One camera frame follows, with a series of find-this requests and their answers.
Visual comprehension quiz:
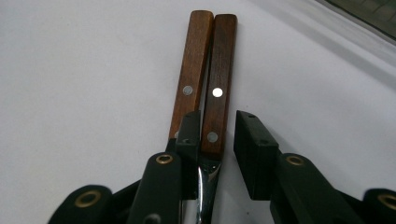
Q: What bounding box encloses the knife with dark brown handle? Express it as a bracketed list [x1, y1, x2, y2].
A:
[196, 13, 239, 224]

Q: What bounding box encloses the knife with light brown handle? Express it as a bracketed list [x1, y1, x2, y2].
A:
[167, 9, 215, 141]

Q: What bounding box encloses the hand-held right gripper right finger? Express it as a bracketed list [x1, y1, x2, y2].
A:
[233, 110, 365, 224]

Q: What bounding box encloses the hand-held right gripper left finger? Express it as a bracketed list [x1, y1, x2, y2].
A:
[125, 110, 202, 224]

